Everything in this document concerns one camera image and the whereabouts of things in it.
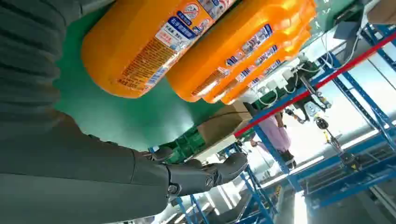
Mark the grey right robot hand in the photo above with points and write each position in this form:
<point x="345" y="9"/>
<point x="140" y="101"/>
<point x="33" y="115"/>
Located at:
<point x="77" y="179"/>

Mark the green table mat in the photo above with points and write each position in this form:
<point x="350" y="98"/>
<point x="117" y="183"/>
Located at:
<point x="123" y="120"/>

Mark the green plastic crate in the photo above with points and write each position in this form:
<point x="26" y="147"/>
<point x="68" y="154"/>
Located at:
<point x="185" y="145"/>

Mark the white flat box lid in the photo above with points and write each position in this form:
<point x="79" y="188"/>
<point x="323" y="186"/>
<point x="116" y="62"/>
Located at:
<point x="213" y="148"/>

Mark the cardboard box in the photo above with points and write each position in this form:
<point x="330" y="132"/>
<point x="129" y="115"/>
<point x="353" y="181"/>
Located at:
<point x="222" y="123"/>

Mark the standing person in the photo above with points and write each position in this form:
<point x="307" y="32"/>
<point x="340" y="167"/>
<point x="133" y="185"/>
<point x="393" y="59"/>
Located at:
<point x="275" y="133"/>

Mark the white power strip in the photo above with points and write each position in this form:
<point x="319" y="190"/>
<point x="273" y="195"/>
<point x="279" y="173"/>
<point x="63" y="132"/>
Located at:
<point x="278" y="81"/>

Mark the red metal bar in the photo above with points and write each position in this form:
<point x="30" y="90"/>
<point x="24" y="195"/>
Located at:
<point x="325" y="81"/>

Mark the blue metal rack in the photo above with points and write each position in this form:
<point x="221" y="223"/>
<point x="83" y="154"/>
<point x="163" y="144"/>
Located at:
<point x="346" y="179"/>

